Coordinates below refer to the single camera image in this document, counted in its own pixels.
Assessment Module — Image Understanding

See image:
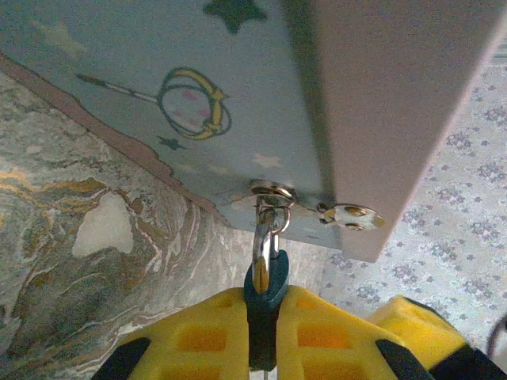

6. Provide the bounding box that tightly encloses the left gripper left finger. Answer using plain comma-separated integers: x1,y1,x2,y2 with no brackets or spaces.
90,287,252,380

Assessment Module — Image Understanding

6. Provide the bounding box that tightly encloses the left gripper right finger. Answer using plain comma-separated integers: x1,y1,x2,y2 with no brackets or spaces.
276,285,435,380

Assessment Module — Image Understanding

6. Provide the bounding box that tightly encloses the blue cartoon tin box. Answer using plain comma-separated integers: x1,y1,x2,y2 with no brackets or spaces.
0,0,507,264

